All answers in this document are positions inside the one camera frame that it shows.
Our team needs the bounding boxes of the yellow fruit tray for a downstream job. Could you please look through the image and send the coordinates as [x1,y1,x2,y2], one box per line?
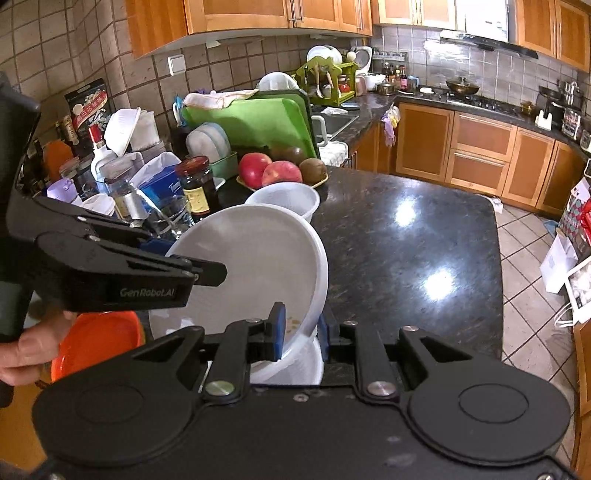
[236,172,330,193]

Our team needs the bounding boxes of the blue tissue pack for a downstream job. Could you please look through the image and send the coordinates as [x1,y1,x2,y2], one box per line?
[137,167,186,209]

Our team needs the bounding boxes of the dark sauce jar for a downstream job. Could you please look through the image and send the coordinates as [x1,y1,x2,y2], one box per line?
[175,155,219,223]

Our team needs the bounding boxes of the orange plastic plate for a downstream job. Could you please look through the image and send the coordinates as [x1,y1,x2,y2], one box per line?
[50,311,145,382]

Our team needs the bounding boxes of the blue and white bottle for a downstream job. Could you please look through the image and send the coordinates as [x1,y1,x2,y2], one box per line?
[80,193,117,219]

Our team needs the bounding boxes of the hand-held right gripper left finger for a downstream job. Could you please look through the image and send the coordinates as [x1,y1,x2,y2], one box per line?
[131,302,286,405]

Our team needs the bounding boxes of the upturned white bowl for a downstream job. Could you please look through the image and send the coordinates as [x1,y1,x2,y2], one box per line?
[103,106,142,157]

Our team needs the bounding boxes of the green cutting board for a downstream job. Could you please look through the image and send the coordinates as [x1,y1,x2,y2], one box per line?
[182,94,320,160]

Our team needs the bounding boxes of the gas stove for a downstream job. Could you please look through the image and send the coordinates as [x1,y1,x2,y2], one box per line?
[444,92,526,117]

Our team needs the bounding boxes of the white framed picture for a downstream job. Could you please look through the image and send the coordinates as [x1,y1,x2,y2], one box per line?
[562,257,591,325]

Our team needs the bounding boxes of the green dish rack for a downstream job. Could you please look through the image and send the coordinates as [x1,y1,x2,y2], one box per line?
[295,59,359,106]

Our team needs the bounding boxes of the kitchen sink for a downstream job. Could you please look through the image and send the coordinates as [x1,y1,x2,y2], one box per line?
[311,110,360,145]

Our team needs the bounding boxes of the stack of white plates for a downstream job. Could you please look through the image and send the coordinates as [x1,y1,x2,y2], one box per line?
[185,122,232,165]

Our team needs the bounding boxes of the range hood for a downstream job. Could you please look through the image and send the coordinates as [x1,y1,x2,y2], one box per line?
[439,28,539,60]

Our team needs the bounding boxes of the white rice cooker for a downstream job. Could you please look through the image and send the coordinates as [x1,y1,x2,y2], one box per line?
[350,45,374,75]

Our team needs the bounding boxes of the wooden lower cabinets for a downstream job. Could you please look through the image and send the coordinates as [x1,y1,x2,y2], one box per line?
[344,102,588,219]

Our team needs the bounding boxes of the wooden cabinets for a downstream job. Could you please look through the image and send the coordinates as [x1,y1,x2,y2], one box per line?
[344,102,588,219]
[124,0,591,73]

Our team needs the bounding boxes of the white paper bag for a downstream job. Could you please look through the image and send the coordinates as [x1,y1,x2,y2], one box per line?
[540,230,579,295]

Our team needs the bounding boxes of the wide shallow white bowl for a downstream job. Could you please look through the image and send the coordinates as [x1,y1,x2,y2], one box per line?
[148,204,330,366]

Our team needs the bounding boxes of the dark wok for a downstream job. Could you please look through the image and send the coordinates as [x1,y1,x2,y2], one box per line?
[445,77,481,96]

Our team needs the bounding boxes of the black and red bag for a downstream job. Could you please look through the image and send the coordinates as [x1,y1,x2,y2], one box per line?
[64,78,117,158]

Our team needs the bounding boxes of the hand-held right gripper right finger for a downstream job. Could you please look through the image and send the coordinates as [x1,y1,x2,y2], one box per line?
[317,313,476,401]

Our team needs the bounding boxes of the purple lidded white bottle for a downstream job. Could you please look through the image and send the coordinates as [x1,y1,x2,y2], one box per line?
[45,178,85,206]

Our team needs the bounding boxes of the white bottle with red cap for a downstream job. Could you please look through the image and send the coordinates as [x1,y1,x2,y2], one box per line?
[88,125,117,182]

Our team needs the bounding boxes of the small white bowl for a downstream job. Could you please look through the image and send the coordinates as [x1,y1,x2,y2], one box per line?
[244,182,321,223]

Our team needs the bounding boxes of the clear glass cup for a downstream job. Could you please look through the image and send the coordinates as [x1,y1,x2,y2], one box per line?
[142,195,195,241]

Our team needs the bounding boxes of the hanging rubber gloves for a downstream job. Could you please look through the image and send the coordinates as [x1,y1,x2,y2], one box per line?
[380,103,401,147]

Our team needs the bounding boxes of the person's left hand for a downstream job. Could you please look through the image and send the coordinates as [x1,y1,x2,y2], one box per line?
[0,309,79,387]

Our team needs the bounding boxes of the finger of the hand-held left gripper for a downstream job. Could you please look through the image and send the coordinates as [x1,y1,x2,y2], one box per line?
[34,230,228,315]
[14,191,174,257]

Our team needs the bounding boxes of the wooden upper cabinets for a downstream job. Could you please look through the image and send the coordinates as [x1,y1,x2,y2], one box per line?
[124,0,591,73]

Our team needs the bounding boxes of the red patterned gift bag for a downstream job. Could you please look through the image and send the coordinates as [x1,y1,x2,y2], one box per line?
[558,177,591,246]

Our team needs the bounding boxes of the white cloth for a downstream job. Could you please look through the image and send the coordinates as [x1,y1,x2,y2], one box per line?
[184,89,260,110]

